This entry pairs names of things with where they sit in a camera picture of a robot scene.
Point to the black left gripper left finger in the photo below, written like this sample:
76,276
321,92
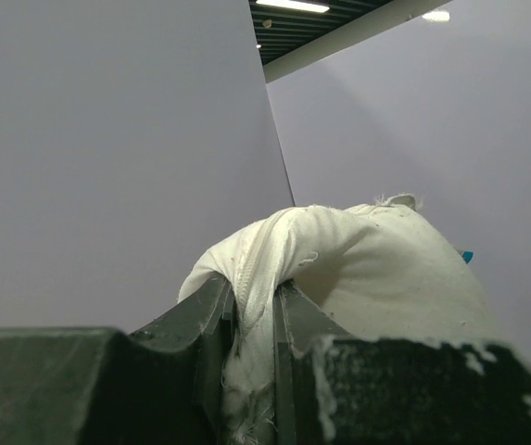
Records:
98,385

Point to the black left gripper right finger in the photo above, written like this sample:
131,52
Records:
334,388

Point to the white pillow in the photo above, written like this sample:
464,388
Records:
380,270

